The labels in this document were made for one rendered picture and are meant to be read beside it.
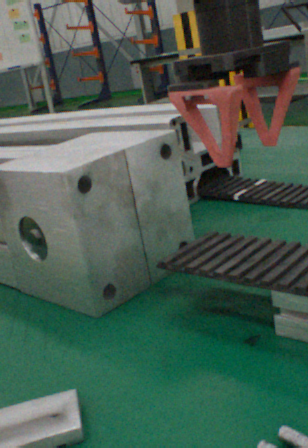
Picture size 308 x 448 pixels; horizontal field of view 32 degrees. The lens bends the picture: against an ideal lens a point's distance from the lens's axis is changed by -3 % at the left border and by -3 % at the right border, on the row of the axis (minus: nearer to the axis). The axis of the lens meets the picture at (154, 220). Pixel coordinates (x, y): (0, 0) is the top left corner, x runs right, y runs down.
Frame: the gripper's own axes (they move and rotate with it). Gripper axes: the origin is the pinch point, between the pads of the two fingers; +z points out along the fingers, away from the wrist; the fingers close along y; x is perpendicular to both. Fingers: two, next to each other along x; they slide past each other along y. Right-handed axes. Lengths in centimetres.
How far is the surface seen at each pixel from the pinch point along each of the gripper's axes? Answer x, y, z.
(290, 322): 16.4, 20.9, 3.5
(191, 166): -4.7, 3.0, 1.2
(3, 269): -6.1, 24.0, 3.0
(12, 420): 9.5, 33.3, 3.8
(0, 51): -506, -284, -34
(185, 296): 7.7, 19.2, 4.6
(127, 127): -10.2, 5.1, -3.3
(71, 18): -926, -727, -94
